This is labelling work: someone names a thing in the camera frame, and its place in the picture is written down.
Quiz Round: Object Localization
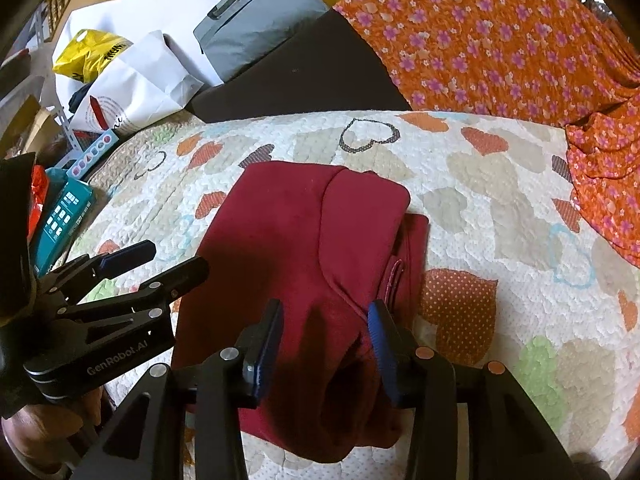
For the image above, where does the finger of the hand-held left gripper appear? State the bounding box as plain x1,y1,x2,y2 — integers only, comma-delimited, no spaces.
55,256,210,333
36,239,157,306

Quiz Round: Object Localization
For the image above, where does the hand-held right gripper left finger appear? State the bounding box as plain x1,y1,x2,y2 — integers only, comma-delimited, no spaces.
75,299,286,480

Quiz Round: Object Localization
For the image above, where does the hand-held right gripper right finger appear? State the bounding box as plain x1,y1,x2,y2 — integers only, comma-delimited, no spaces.
367,299,576,480

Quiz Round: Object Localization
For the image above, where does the maroon small garment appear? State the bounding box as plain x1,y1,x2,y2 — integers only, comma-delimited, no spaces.
170,161,432,463

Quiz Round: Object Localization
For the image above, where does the person's left hand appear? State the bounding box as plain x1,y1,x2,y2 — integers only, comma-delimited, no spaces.
0,390,107,476

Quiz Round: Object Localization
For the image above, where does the teal box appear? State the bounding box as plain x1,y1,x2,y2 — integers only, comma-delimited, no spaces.
32,180,97,273

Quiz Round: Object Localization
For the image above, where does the red packet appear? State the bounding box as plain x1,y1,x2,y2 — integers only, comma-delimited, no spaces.
27,165,49,241

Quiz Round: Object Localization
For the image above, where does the pink dotted box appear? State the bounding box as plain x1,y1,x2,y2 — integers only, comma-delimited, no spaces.
65,129,120,179

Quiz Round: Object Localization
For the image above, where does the brown cardboard box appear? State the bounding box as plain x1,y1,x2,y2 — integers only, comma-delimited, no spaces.
0,94,58,160

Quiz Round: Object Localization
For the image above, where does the white paper bag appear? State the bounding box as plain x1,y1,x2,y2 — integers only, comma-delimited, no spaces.
67,30,206,138

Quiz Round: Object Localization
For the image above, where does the heart print quilt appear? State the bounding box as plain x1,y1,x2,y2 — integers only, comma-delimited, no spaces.
65,110,640,480

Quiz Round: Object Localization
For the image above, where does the yellow plastic bag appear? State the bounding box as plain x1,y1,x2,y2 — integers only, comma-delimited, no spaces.
52,30,133,85

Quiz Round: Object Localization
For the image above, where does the black mattress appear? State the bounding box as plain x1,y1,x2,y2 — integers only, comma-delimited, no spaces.
192,15,413,123

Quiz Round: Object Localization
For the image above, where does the grey bag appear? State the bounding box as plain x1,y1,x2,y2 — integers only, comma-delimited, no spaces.
193,0,331,83

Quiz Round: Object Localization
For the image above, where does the small orange floral cloth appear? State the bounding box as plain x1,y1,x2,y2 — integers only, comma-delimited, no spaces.
565,102,640,271

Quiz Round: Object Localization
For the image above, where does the large orange floral cloth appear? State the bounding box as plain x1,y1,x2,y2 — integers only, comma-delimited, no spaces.
332,0,640,128

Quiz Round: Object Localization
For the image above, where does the grey metal bracket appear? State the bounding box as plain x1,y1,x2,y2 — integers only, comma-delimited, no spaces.
50,104,85,157

